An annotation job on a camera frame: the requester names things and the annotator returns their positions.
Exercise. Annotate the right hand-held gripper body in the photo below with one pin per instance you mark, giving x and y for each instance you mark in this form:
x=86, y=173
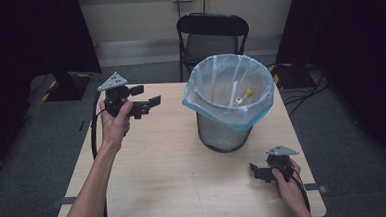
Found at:
x=280, y=160

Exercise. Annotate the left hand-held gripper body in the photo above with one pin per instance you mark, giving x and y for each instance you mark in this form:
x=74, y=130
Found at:
x=116, y=92

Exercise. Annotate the black mesh trash bin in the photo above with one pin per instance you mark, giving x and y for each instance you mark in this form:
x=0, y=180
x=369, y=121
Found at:
x=222, y=137

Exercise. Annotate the translucent blue bin liner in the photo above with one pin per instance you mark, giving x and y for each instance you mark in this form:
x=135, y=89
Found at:
x=213, y=80

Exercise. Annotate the clear bottle with yellow cap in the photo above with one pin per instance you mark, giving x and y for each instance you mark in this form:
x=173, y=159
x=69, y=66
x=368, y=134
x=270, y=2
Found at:
x=243, y=96

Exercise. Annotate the person's right hand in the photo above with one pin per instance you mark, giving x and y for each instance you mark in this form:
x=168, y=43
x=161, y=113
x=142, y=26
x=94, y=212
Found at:
x=288, y=192

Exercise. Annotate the person's left hand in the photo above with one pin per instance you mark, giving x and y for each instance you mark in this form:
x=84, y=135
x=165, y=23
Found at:
x=115, y=127

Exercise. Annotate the small dark floor marker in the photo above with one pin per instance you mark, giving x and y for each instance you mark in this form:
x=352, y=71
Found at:
x=81, y=126

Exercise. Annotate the stand base with hazard tape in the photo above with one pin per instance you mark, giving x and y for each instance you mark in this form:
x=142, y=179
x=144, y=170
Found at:
x=287, y=76
x=66, y=86

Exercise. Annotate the black folding chair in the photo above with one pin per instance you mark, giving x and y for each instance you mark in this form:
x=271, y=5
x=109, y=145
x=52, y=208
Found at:
x=210, y=37

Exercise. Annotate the black curtain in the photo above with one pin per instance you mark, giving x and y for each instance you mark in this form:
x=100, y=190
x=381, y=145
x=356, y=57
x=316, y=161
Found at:
x=27, y=47
x=354, y=46

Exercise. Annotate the grey table edge bracket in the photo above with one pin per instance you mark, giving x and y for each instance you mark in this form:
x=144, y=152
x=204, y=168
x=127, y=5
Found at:
x=59, y=203
x=315, y=187

